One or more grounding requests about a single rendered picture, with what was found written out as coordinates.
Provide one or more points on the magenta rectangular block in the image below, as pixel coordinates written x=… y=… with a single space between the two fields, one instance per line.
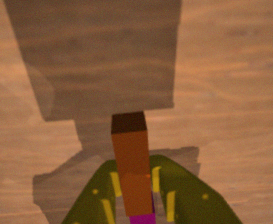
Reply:
x=144 y=219

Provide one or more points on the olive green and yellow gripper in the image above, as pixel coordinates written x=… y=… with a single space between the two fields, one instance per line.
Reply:
x=186 y=198

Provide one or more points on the orange rod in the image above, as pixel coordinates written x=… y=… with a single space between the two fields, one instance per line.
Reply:
x=130 y=142

